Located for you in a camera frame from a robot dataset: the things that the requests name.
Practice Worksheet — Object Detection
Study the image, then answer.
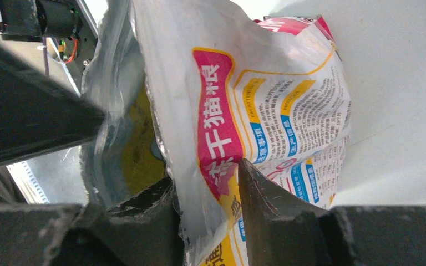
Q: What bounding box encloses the pet food bag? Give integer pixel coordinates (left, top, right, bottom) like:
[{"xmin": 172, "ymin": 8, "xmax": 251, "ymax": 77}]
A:
[{"xmin": 82, "ymin": 1, "xmax": 351, "ymax": 265}]

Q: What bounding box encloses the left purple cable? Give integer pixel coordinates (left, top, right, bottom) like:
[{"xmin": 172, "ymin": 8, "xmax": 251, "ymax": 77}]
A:
[{"xmin": 42, "ymin": 34, "xmax": 50, "ymax": 78}]

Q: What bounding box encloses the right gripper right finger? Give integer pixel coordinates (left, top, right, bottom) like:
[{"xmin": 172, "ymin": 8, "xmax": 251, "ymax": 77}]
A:
[{"xmin": 239, "ymin": 159, "xmax": 426, "ymax": 265}]

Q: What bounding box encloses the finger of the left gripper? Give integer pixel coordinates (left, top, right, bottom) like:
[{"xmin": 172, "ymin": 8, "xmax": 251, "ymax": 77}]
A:
[{"xmin": 0, "ymin": 46, "xmax": 105, "ymax": 166}]

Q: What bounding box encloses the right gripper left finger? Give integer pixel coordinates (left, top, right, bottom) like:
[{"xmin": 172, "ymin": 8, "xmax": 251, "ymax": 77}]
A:
[{"xmin": 0, "ymin": 177, "xmax": 184, "ymax": 265}]

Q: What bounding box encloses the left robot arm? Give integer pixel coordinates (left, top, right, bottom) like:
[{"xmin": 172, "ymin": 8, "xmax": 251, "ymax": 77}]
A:
[{"xmin": 0, "ymin": 1, "xmax": 105, "ymax": 166}]

